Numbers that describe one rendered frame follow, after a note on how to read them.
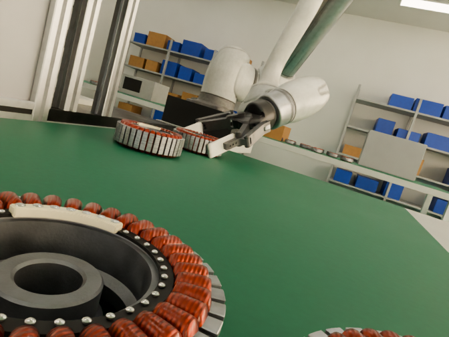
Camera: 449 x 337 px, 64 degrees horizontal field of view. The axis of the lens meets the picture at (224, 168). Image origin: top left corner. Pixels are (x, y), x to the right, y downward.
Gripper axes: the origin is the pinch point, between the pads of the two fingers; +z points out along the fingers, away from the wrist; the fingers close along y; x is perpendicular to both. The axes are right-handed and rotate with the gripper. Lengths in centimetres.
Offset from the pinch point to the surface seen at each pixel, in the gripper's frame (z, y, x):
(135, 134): 18.1, -11.5, 10.8
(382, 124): -521, 235, -221
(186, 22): -429, 651, -46
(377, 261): 12.5, -47.8, 4.9
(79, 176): 31.2, -28.6, 15.6
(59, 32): 21.0, 0.4, 25.6
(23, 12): 25.4, -1.4, 29.0
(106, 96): 13.5, 9.2, 12.2
